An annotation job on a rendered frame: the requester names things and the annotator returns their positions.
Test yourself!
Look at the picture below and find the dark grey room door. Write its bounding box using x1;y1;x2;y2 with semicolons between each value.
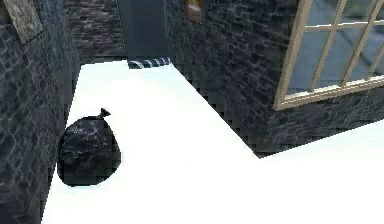
116;0;170;60

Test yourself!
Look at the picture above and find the black tied garbage bag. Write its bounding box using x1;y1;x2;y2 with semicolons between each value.
56;107;122;188

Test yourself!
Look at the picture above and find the beige framed grid window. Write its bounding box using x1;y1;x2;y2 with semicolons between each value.
272;0;384;112

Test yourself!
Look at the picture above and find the brown framed wall picture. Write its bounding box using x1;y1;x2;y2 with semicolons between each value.
184;0;205;24

